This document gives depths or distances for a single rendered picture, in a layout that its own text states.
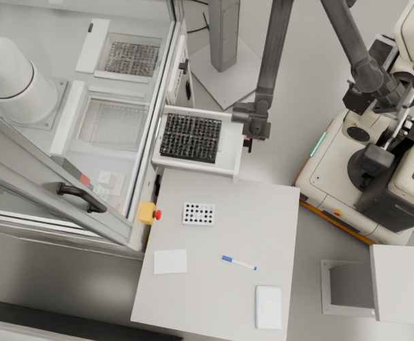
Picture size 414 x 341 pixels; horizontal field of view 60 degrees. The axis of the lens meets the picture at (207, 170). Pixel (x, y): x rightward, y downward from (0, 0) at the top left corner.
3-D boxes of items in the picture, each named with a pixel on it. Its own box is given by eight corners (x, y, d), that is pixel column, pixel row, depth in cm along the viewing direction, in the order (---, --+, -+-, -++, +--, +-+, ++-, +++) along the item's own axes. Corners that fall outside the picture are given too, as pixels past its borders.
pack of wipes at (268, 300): (255, 285, 136) (256, 285, 131) (280, 287, 135) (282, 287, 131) (254, 328, 131) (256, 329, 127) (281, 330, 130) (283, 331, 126)
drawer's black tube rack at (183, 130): (221, 127, 150) (221, 120, 144) (214, 166, 144) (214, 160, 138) (170, 120, 152) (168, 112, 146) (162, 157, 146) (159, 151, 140)
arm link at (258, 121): (268, 121, 121) (270, 107, 123) (247, 118, 121) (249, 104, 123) (265, 130, 127) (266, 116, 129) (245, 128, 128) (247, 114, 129)
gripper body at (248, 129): (243, 120, 136) (245, 111, 129) (270, 124, 135) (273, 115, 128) (241, 135, 133) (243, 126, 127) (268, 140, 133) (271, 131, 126)
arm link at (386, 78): (394, 84, 107) (389, 76, 111) (377, 59, 103) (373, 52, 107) (364, 101, 112) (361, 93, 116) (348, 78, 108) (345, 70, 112)
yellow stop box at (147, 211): (158, 207, 139) (155, 203, 132) (154, 225, 137) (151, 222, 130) (146, 205, 140) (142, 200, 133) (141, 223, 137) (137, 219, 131)
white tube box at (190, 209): (215, 206, 147) (215, 204, 143) (214, 226, 144) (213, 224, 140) (185, 204, 147) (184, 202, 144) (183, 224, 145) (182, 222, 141)
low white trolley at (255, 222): (274, 222, 219) (300, 187, 148) (262, 331, 200) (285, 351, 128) (182, 208, 225) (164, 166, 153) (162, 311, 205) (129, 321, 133)
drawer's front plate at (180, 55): (187, 51, 166) (185, 34, 155) (174, 105, 156) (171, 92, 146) (183, 50, 166) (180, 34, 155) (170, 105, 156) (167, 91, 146)
